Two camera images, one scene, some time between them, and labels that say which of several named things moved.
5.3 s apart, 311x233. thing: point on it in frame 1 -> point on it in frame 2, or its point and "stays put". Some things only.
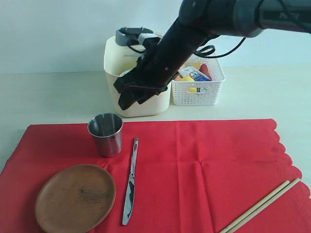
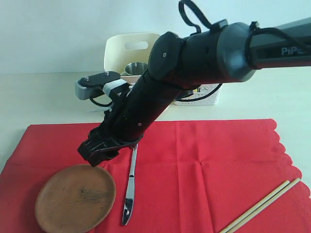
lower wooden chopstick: [264, 207] stays put
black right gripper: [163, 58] -> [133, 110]
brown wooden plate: [75, 199] stays put
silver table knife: [129, 204] stays put
